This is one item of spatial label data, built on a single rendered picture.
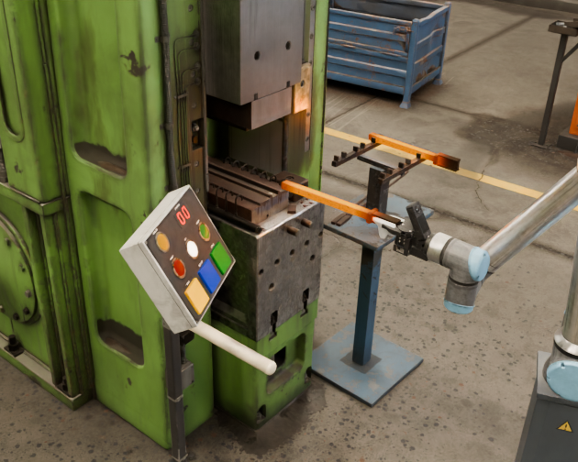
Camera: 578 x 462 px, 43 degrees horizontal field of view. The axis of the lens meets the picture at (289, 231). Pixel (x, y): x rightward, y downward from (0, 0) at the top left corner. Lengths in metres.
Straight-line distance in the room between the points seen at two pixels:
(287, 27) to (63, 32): 0.69
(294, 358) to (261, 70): 1.30
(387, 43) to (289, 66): 3.81
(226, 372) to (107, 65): 1.28
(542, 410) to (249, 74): 1.40
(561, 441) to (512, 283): 1.61
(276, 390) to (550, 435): 1.06
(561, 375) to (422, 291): 1.75
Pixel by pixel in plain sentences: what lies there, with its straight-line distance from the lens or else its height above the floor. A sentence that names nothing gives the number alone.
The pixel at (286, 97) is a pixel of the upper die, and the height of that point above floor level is 1.33.
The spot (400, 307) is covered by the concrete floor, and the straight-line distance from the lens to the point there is 3.77.
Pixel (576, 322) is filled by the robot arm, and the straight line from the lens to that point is 2.19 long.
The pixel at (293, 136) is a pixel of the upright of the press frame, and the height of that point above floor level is 1.09.
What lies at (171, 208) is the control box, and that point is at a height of 1.20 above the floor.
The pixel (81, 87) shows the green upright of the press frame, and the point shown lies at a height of 1.35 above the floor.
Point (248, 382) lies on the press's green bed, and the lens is 2.91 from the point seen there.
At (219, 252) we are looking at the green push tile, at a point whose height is 1.02.
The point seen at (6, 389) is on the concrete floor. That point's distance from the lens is 3.41.
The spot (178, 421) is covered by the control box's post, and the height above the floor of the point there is 0.43.
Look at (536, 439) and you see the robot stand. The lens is 2.65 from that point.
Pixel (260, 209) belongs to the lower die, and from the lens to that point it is 2.54.
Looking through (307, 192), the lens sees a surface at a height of 1.06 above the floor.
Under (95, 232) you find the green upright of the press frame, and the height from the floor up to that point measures 0.81.
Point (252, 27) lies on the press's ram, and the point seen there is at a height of 1.60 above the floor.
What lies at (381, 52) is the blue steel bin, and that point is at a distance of 6.25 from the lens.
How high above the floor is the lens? 2.18
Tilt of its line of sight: 30 degrees down
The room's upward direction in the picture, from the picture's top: 2 degrees clockwise
